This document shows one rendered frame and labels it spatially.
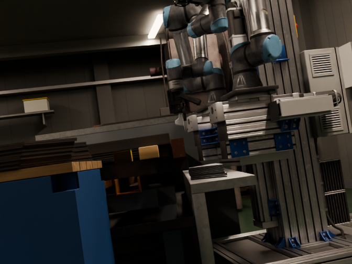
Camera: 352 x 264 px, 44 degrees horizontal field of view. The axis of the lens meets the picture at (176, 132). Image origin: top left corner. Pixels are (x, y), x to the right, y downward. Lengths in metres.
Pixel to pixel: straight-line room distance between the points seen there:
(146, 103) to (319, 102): 7.54
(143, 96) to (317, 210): 7.36
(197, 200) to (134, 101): 8.15
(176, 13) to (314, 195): 1.23
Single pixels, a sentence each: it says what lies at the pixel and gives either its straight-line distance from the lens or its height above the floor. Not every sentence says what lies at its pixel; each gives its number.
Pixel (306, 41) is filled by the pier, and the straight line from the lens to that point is 6.80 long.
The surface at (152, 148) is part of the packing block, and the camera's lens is 1.37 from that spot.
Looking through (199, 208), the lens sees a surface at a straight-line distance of 1.35.
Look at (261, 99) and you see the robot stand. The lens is 2.14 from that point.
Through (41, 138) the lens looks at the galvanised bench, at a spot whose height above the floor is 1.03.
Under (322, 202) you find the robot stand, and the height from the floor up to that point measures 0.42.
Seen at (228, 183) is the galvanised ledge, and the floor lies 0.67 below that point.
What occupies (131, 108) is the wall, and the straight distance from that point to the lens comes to 9.41.
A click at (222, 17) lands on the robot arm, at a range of 1.93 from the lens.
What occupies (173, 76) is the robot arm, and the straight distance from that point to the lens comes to 2.19.
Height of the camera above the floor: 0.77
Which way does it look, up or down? 3 degrees up
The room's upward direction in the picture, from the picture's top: 8 degrees counter-clockwise
